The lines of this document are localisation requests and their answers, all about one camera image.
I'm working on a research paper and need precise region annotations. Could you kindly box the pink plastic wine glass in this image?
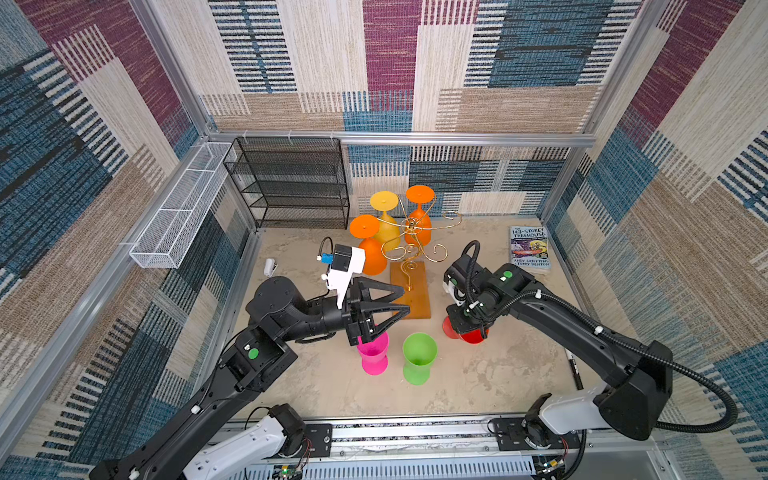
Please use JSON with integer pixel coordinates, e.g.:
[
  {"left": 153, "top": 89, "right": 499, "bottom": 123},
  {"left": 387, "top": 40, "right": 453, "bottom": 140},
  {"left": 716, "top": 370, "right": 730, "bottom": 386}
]
[{"left": 356, "top": 332, "right": 389, "bottom": 376}]

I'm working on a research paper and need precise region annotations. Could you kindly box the yellow plastic wine glass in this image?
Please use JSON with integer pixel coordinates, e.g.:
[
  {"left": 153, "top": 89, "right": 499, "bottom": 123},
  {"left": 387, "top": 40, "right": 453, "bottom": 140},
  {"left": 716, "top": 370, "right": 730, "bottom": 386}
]
[{"left": 370, "top": 191, "right": 401, "bottom": 253}]

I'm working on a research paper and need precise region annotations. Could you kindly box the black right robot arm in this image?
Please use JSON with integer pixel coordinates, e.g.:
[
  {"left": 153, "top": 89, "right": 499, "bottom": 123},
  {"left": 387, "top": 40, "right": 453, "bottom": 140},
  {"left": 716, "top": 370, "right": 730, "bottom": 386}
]
[{"left": 443, "top": 240, "right": 738, "bottom": 449}]

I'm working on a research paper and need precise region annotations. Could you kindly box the white wire wall basket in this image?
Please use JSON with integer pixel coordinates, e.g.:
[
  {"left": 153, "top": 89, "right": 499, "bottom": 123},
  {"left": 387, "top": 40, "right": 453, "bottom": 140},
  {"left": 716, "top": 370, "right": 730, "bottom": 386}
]
[{"left": 130, "top": 142, "right": 233, "bottom": 269}]

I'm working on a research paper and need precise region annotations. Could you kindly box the orange front wine glass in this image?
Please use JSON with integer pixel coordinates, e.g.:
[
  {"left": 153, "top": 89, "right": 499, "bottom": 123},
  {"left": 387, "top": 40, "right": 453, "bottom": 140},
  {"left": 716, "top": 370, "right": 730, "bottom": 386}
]
[{"left": 349, "top": 215, "right": 388, "bottom": 276}]

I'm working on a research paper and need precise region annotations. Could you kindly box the colourful story book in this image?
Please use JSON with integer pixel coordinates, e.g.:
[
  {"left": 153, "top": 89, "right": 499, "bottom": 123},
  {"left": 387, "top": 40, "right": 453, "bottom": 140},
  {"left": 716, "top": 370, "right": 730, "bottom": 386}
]
[{"left": 509, "top": 226, "right": 551, "bottom": 273}]

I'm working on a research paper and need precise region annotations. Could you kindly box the orange back wine glass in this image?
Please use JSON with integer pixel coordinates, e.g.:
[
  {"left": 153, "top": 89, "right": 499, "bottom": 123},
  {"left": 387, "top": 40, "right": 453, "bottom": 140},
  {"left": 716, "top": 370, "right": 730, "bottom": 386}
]
[{"left": 405, "top": 185, "right": 435, "bottom": 246}]

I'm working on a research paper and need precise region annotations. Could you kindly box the black mesh shelf unit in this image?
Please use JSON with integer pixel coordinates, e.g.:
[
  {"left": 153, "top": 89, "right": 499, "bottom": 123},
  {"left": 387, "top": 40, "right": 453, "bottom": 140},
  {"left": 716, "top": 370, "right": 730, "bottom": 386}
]
[{"left": 223, "top": 137, "right": 350, "bottom": 229}]

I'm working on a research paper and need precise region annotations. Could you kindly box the red plastic wine glass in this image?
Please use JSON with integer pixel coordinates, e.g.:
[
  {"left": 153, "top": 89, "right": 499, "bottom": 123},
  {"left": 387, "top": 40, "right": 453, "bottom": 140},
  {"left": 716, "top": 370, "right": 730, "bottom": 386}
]
[{"left": 442, "top": 317, "right": 489, "bottom": 345}]

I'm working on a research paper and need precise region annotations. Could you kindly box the green plastic wine glass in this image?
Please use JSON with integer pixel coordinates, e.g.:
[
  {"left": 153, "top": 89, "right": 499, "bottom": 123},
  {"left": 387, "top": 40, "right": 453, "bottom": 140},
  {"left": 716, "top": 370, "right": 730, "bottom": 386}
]
[{"left": 403, "top": 332, "right": 439, "bottom": 385}]

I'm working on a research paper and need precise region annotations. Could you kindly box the gold wire glass rack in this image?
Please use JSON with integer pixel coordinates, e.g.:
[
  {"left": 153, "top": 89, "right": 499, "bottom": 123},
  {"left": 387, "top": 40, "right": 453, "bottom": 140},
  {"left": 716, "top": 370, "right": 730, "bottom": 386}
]
[{"left": 381, "top": 194, "right": 448, "bottom": 320}]

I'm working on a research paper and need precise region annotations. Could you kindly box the small white cup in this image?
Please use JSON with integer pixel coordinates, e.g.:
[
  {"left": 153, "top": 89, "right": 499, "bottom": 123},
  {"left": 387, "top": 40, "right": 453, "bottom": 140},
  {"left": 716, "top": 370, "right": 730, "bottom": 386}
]
[{"left": 263, "top": 258, "right": 277, "bottom": 278}]

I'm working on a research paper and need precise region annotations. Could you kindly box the black marker pen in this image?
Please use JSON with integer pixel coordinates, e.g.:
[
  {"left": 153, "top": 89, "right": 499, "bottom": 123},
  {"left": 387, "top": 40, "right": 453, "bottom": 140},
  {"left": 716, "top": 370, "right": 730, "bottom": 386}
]
[{"left": 565, "top": 349, "right": 584, "bottom": 391}]

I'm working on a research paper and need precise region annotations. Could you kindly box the orange wine glass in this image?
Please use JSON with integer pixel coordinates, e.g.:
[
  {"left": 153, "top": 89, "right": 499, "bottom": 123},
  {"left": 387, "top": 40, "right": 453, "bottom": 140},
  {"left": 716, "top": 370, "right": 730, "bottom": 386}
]
[
  {"left": 349, "top": 215, "right": 388, "bottom": 276},
  {"left": 405, "top": 185, "right": 435, "bottom": 246}
]

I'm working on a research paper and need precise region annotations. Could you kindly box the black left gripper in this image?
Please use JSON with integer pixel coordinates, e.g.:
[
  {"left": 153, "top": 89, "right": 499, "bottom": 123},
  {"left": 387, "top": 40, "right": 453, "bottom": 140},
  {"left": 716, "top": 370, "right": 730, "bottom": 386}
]
[{"left": 276, "top": 278, "right": 406, "bottom": 351}]

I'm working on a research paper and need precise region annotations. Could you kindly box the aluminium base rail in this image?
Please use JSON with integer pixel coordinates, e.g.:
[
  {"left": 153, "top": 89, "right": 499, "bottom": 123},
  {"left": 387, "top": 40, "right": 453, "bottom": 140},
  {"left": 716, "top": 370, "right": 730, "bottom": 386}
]
[{"left": 149, "top": 411, "right": 679, "bottom": 480}]

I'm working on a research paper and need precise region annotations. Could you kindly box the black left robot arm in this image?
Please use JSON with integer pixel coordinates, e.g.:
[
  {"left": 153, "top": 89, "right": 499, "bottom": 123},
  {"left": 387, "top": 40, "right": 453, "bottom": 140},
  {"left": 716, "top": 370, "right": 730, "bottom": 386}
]
[{"left": 89, "top": 276, "right": 410, "bottom": 479}]

